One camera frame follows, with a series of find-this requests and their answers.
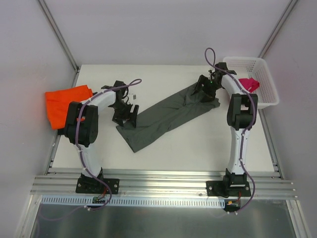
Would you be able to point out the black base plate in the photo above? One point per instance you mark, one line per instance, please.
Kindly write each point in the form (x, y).
(87, 185)
(219, 188)

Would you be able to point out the navy folded t shirt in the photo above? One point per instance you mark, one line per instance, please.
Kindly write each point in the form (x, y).
(91, 92)

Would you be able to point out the magenta t shirt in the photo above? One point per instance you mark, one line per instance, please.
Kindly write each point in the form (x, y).
(250, 84)

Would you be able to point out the white plastic basket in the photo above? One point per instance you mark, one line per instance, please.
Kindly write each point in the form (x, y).
(255, 76)

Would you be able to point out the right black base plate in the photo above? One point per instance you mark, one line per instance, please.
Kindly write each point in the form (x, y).
(219, 188)

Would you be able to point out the grey t shirt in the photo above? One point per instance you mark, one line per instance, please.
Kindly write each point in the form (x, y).
(165, 116)

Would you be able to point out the orange folded t shirt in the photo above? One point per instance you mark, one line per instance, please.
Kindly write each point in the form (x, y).
(57, 103)

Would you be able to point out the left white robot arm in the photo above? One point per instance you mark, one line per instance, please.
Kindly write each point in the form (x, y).
(82, 125)

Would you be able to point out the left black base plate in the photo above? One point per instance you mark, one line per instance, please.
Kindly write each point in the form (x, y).
(87, 185)

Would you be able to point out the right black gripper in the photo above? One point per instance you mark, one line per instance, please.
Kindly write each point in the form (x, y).
(205, 87)

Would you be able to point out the white slotted cable duct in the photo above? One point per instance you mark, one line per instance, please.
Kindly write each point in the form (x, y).
(134, 201)

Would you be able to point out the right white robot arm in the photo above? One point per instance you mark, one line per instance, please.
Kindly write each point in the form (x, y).
(241, 116)

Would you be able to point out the aluminium frame post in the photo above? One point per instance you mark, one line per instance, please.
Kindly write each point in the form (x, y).
(58, 34)
(278, 27)

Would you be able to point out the right aluminium frame post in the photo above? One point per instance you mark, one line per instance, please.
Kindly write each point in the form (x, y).
(278, 27)

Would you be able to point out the left aluminium frame post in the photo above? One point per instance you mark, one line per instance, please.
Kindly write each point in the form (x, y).
(58, 34)

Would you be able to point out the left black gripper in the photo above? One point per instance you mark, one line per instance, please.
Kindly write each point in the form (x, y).
(126, 112)

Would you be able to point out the aluminium mounting rail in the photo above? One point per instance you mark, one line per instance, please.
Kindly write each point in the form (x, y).
(61, 181)

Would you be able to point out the black folded t shirt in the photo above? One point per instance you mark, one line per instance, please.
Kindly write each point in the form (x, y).
(61, 131)

